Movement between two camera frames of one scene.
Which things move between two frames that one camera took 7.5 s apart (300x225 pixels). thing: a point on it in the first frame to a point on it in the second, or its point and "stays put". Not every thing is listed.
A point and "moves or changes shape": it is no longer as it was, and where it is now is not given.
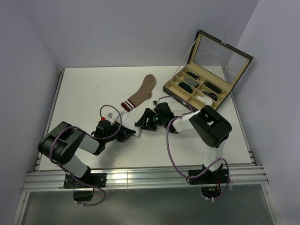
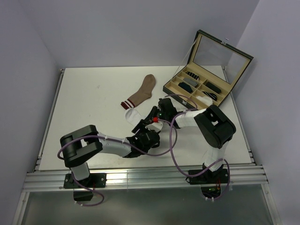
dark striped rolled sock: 210,95 stays put
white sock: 127,121 moves or changes shape
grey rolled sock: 190,81 stays put
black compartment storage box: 213,69 stays put
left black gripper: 124,133 to 137,135
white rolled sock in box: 205,100 stays put
